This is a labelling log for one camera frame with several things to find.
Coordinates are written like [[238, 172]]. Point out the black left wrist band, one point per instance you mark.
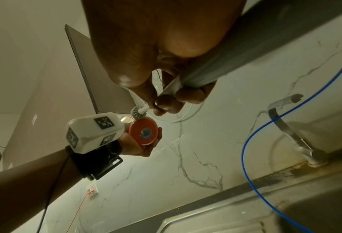
[[93, 161]]

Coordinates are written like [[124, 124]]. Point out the metal faucet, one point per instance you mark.
[[312, 154]]

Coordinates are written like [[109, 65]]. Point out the white wall socket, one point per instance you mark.
[[91, 188]]

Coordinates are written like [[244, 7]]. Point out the pink steel tumbler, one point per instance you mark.
[[143, 132]]

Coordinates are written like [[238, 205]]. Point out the dark brown wall cabinet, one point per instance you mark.
[[101, 79]]

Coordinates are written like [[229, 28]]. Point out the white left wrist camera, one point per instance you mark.
[[87, 132]]

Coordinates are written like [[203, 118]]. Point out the person's left forearm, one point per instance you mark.
[[15, 193]]

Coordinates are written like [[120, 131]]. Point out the person's left hand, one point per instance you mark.
[[130, 148]]

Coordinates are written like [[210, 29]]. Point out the person's right hand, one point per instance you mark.
[[136, 34]]

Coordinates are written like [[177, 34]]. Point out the stainless steel sink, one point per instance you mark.
[[303, 200]]

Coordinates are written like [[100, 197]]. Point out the white bottle brush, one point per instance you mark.
[[260, 41]]

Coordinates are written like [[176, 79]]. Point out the thin blue tube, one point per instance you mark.
[[242, 157]]

